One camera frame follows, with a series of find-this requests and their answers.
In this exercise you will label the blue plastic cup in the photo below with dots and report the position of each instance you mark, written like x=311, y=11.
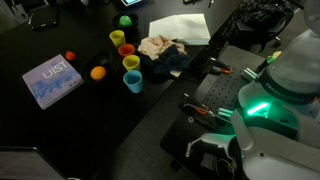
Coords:
x=133, y=80

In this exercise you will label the orange ball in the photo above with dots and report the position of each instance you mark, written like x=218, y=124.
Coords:
x=98, y=73

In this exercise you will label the black orange-handled clamp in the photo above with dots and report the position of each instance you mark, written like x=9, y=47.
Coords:
x=215, y=66

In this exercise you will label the small orange clamp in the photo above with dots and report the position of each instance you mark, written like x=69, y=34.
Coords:
x=190, y=103

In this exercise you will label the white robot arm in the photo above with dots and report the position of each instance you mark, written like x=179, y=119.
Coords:
x=277, y=126

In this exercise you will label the beige cloth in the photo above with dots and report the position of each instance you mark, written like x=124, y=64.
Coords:
x=152, y=47

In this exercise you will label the black perforated mounting board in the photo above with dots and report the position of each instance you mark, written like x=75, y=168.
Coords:
x=215, y=92

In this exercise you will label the navy blue cloth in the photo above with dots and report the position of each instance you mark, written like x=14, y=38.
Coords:
x=168, y=61

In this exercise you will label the orange plastic cup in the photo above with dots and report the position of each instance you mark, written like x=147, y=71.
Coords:
x=126, y=50

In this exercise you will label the small red-orange object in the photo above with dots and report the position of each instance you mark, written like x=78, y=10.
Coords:
x=70, y=56

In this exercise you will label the black smartphone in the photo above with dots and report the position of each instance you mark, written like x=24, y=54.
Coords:
x=43, y=17

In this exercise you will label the purple UIST book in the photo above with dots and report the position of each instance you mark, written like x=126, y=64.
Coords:
x=52, y=80

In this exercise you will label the tablet with lit screen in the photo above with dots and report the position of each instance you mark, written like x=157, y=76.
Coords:
x=130, y=2

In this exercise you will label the black bowl with orange ball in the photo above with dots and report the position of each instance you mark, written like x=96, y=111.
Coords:
x=102, y=58

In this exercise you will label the yellow-green plastic cup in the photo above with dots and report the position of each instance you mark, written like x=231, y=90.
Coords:
x=131, y=62

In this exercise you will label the green ball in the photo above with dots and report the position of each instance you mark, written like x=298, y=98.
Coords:
x=125, y=21

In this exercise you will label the black bowl with green ball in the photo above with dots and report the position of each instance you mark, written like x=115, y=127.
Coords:
x=130, y=29

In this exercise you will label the beige and white book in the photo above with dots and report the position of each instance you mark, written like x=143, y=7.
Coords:
x=188, y=29

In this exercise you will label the black patterned backpack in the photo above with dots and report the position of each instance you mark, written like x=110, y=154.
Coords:
x=253, y=21

